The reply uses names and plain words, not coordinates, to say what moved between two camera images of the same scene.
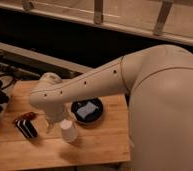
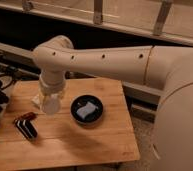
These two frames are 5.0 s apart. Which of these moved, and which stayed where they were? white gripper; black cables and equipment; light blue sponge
Moved: white gripper
Stayed: black cables and equipment; light blue sponge
